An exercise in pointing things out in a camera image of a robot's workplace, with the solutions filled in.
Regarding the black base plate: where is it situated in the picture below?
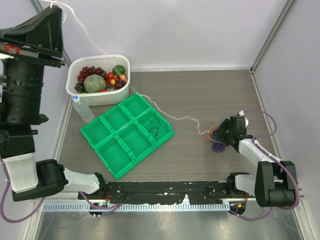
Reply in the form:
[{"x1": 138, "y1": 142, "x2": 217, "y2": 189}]
[{"x1": 77, "y1": 180, "x2": 251, "y2": 205}]

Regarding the red yellow cherries bunch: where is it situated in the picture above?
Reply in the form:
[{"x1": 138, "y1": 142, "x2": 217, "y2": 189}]
[{"x1": 104, "y1": 72, "x2": 128, "y2": 91}]

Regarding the green lime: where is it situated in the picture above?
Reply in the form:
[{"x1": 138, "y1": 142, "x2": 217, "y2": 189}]
[{"x1": 112, "y1": 64, "x2": 126, "y2": 76}]

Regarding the white thin cable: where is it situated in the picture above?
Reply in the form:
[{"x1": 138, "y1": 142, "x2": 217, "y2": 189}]
[{"x1": 49, "y1": 0, "x2": 210, "y2": 137}]

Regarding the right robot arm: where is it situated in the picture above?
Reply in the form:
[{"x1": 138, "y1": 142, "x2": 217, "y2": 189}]
[{"x1": 212, "y1": 115, "x2": 300, "y2": 210}]

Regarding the dark grape bunch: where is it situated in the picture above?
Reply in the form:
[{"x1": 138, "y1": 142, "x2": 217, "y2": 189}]
[{"x1": 74, "y1": 82, "x2": 86, "y2": 93}]

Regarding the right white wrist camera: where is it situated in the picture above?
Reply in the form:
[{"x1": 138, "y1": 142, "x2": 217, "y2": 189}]
[{"x1": 237, "y1": 110, "x2": 250, "y2": 127}]

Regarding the green compartment tray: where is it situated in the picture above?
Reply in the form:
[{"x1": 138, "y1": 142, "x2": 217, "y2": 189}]
[{"x1": 80, "y1": 93, "x2": 175, "y2": 180}]

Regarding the white slotted cable duct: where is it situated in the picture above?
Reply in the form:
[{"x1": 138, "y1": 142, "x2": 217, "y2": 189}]
[{"x1": 42, "y1": 201, "x2": 230, "y2": 213}]

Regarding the green melon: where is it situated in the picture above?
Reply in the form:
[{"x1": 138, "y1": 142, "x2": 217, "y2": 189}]
[{"x1": 84, "y1": 74, "x2": 106, "y2": 94}]

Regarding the clear water bottle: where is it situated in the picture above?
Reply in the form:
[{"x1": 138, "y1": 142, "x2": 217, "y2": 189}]
[{"x1": 72, "y1": 95, "x2": 95, "y2": 123}]

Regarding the white plastic basket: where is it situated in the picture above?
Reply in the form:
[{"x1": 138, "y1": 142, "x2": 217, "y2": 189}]
[{"x1": 65, "y1": 54, "x2": 130, "y2": 106}]

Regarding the red grape bunch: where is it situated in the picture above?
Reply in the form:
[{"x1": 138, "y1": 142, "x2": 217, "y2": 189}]
[{"x1": 77, "y1": 66, "x2": 107, "y2": 83}]

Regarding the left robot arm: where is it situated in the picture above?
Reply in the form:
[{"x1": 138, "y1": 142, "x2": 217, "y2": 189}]
[{"x1": 0, "y1": 6, "x2": 108, "y2": 202}]

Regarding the purple thin cable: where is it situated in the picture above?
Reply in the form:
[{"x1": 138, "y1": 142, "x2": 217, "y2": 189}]
[{"x1": 211, "y1": 141, "x2": 227, "y2": 153}]

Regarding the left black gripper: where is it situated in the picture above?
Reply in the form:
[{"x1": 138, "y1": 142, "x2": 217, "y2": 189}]
[{"x1": 0, "y1": 5, "x2": 70, "y2": 124}]

